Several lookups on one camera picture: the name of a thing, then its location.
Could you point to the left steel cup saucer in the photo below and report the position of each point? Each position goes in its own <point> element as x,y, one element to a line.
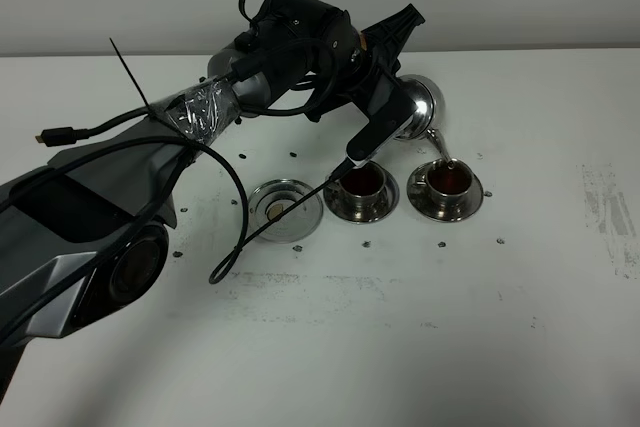
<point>377,211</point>

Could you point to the steel cup saucer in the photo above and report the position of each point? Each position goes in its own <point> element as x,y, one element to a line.
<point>452,213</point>
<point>377,211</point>

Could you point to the left stainless steel teacup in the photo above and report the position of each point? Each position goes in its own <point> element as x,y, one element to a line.
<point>360,187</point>

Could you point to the steel teapot saucer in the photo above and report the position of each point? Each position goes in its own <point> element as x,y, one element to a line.
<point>274,209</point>

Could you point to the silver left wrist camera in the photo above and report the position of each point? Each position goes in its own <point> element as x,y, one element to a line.
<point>384,124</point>

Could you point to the right stainless steel teacup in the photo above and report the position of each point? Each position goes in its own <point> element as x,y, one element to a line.
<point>441,182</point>

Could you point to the stainless steel teacup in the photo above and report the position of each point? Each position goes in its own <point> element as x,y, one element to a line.
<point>360,187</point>
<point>441,182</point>

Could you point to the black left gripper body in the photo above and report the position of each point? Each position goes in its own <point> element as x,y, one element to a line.
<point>369,80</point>

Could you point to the stainless steel teapot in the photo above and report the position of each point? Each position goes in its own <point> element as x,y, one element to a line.
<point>429,114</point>

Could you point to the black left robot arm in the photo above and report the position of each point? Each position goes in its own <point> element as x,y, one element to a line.
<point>87,233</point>

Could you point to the right steel cup saucer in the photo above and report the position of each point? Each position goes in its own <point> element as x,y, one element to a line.
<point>452,213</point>

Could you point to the black zip tie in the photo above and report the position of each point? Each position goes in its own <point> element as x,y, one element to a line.
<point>130,75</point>

